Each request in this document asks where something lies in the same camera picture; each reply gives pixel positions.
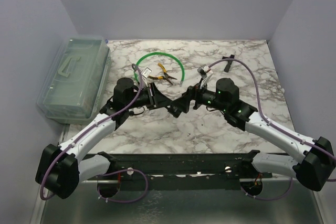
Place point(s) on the green cable lock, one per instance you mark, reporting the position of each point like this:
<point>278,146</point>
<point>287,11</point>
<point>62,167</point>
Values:
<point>166,55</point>

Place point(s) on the aluminium rail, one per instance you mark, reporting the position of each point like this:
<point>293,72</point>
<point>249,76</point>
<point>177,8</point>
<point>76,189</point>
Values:
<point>105,181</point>

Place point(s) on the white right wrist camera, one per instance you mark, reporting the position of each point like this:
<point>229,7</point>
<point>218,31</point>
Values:
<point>206,73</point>

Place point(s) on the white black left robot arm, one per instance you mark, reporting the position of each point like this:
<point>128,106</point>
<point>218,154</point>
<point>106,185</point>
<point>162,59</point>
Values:
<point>63,167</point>

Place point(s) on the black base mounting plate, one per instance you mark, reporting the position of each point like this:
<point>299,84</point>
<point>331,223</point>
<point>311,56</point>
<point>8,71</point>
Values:
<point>183,171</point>

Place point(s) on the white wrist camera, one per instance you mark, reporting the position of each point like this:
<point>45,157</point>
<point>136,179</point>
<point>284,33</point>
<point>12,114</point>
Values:
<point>144,75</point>
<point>206,73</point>

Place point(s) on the clear plastic storage box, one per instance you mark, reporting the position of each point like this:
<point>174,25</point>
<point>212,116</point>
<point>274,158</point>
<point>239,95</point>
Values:
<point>73,89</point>

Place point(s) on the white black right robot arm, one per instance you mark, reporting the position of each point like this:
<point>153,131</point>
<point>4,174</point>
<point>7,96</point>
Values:
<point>310,161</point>

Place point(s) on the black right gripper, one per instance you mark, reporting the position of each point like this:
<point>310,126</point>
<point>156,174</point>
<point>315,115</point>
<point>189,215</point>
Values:
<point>194,93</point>

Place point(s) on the black T-shaped tool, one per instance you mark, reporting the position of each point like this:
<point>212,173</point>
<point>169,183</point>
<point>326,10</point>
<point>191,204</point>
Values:
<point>228,63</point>

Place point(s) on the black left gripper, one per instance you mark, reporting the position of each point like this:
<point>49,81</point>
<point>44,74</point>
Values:
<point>156,98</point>

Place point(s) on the black padlock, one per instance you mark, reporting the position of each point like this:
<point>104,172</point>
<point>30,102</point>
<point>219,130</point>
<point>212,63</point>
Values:
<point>175,109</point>

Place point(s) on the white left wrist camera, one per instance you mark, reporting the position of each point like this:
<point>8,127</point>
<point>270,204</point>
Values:
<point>144,75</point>

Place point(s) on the yellow handled pliers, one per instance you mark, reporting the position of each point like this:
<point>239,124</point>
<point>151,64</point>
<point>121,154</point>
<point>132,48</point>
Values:
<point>164,76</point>

